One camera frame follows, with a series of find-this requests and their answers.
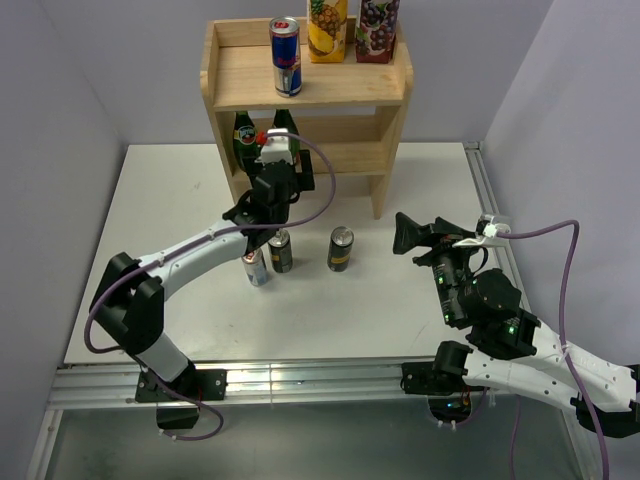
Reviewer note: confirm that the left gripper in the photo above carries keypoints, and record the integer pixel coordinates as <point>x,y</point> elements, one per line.
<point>306,179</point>

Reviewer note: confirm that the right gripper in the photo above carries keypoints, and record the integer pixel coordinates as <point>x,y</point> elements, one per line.
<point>408,232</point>

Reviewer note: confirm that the perrier lychee green bottle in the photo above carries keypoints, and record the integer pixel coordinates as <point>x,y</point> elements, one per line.
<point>244,139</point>

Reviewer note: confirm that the green bottle yellow label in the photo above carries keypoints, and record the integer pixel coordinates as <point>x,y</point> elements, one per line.
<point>284,120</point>

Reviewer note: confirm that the black yellow can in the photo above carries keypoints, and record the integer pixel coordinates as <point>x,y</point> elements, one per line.
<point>340,246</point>
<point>281,251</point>

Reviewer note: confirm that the red bull can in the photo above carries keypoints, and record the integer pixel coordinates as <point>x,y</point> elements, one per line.
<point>284,35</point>
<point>255,267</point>

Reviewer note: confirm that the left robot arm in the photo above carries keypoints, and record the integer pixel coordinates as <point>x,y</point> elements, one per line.
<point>129,301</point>

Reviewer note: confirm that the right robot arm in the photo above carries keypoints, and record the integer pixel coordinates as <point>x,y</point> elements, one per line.
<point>507,347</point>

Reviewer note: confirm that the wooden two-tier shelf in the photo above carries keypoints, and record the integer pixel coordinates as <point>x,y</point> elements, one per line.
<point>353,111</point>

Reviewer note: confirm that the pineapple juice carton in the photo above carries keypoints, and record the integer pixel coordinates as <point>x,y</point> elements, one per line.
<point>326,30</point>

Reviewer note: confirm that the grape juice carton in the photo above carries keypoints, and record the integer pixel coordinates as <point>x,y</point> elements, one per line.
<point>375,32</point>

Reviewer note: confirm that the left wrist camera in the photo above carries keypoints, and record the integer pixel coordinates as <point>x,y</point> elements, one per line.
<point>275,146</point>

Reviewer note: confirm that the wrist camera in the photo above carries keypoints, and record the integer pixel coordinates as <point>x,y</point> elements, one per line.
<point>275,146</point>
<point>488,232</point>

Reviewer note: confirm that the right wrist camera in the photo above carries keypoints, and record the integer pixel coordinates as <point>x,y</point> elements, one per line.
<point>488,232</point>

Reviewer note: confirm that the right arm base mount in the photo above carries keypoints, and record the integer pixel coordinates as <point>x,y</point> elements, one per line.
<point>451,402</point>

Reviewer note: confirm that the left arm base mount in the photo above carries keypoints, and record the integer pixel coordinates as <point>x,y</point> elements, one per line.
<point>179,407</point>

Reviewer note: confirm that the aluminium rail frame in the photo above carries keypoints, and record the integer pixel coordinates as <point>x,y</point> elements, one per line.
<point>165,190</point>

